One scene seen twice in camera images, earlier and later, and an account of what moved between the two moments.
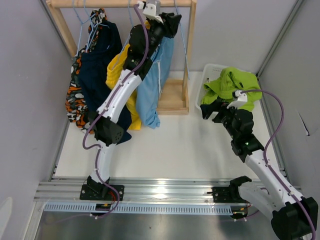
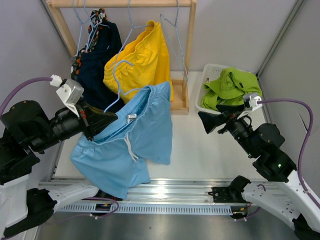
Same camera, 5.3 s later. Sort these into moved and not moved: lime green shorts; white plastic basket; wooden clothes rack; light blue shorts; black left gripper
Moved: black left gripper; light blue shorts
Not moved: white plastic basket; wooden clothes rack; lime green shorts
